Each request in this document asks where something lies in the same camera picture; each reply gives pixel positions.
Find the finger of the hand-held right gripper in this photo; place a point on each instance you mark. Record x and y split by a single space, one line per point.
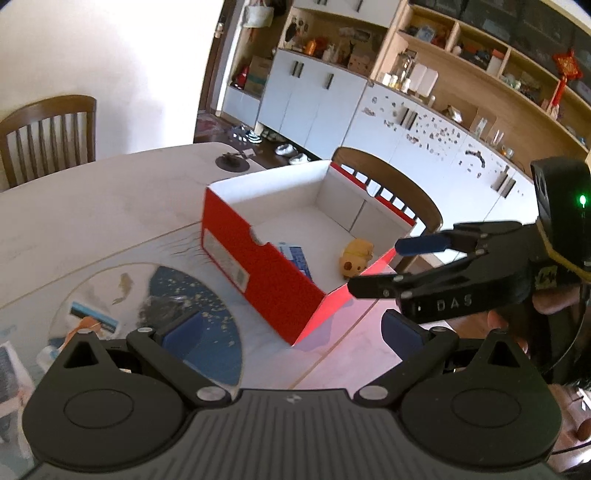
374 286
420 244

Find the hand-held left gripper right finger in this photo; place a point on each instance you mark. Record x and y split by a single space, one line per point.
401 334

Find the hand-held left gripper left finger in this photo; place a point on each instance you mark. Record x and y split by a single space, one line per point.
182 334

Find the clear plastic wrapper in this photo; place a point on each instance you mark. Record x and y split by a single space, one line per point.
168 307

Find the red cardboard shoe box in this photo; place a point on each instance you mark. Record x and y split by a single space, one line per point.
272 281

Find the white marble desktop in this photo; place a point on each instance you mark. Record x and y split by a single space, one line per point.
92 207

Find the person's right hand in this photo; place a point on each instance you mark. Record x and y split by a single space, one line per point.
498 319

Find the yellow plush toy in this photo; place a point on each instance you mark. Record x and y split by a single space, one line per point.
356 257

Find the brown wooden chair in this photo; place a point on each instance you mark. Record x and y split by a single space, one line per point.
51 134
415 194

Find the blue printed packet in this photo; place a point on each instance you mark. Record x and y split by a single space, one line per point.
298 258

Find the white sachet with orange print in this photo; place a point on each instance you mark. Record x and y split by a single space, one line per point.
94 318

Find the white slipper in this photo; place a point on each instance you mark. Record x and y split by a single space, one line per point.
299 159
285 149

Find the red knot ornament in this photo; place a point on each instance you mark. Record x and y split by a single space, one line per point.
567 69

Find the white shelf box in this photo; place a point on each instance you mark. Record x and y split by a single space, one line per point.
424 77

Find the glass jar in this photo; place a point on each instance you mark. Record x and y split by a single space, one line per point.
404 69

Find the white and wood shelf cabinet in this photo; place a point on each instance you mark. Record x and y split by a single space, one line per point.
314 101

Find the black phone stand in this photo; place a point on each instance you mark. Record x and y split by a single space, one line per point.
233 159

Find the striped sneaker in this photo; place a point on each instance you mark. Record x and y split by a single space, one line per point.
247 134

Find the cardboard box on shelf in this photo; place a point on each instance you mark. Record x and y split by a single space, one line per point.
258 74

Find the red shelf item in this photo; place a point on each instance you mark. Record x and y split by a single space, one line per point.
240 78

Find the hanging tote bag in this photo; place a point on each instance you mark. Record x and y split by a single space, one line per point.
257 14

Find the clear photo frame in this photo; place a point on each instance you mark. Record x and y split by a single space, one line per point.
482 127

